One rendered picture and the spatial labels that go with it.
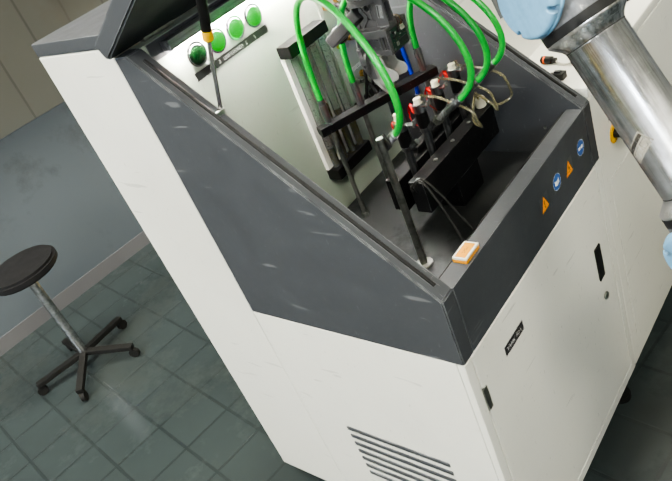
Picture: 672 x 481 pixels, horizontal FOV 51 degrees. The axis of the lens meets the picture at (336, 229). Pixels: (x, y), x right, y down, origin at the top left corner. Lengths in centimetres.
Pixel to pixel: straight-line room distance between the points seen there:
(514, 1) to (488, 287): 58
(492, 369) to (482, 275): 20
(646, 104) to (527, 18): 19
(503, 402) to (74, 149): 284
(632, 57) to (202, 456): 206
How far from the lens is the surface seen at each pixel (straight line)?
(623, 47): 99
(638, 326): 223
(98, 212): 395
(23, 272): 308
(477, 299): 134
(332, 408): 181
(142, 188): 167
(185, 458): 267
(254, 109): 159
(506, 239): 141
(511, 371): 152
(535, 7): 97
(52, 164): 382
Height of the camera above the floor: 173
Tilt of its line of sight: 31 degrees down
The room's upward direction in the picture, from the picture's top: 23 degrees counter-clockwise
